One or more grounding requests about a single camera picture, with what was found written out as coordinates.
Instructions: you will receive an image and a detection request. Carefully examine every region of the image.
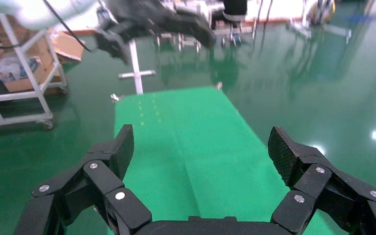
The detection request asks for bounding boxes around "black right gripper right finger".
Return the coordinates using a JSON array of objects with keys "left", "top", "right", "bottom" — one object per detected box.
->
[{"left": 267, "top": 126, "right": 376, "bottom": 235}]

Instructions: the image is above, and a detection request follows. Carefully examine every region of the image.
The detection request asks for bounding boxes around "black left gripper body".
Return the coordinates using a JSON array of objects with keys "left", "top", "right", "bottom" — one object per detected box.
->
[{"left": 103, "top": 0, "right": 183, "bottom": 37}]

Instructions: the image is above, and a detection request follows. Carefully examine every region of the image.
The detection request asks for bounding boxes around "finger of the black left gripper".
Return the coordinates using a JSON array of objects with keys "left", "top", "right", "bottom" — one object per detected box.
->
[
  {"left": 93, "top": 27, "right": 131, "bottom": 64},
  {"left": 171, "top": 12, "right": 217, "bottom": 50}
]

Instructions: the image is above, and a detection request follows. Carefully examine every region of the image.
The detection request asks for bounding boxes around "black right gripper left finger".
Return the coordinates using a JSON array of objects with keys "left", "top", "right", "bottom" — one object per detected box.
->
[{"left": 13, "top": 124, "right": 153, "bottom": 235}]

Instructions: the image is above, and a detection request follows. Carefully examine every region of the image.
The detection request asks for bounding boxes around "flattened cardboard sheet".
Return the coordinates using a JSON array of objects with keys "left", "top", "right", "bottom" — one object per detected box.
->
[{"left": 49, "top": 30, "right": 86, "bottom": 64}]

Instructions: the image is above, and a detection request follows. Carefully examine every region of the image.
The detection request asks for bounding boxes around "big brown cardboard box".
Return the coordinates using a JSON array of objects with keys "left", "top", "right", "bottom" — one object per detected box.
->
[{"left": 0, "top": 13, "right": 51, "bottom": 64}]

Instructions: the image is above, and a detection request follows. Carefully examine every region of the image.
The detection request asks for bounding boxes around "low tan cardboard box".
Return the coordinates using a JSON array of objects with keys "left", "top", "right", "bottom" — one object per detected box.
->
[{"left": 3, "top": 60, "right": 48, "bottom": 94}]

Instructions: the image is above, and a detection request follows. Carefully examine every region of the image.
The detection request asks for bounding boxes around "white stand with crossbar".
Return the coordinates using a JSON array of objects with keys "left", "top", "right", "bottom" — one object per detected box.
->
[{"left": 118, "top": 40, "right": 157, "bottom": 95}]

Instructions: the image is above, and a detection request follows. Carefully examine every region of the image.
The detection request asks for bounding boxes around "black robot column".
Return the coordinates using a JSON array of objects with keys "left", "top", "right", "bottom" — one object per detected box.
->
[{"left": 222, "top": 0, "right": 249, "bottom": 22}]

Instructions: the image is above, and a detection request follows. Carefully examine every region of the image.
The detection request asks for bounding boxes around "green table cloth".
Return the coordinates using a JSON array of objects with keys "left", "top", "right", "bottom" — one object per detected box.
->
[{"left": 105, "top": 86, "right": 348, "bottom": 235}]

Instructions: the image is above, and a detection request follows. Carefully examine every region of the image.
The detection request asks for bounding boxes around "clear plastic bag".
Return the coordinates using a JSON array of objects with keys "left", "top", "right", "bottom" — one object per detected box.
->
[{"left": 0, "top": 51, "right": 42, "bottom": 82}]

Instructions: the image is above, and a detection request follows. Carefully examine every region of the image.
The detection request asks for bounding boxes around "white metal trolley rack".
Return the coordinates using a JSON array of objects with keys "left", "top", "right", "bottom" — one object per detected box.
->
[{"left": 0, "top": 13, "right": 69, "bottom": 130}]

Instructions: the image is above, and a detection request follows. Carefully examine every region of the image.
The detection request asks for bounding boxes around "grey background machine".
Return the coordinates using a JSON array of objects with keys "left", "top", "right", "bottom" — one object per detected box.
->
[{"left": 286, "top": 0, "right": 353, "bottom": 43}]

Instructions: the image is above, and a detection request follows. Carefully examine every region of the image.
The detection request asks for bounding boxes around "metal frame with casters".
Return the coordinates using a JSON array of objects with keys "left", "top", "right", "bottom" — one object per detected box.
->
[{"left": 154, "top": 19, "right": 257, "bottom": 48}]

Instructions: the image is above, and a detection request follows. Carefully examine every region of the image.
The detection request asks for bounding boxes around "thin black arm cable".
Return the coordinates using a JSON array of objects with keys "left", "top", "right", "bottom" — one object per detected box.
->
[{"left": 42, "top": 0, "right": 94, "bottom": 53}]

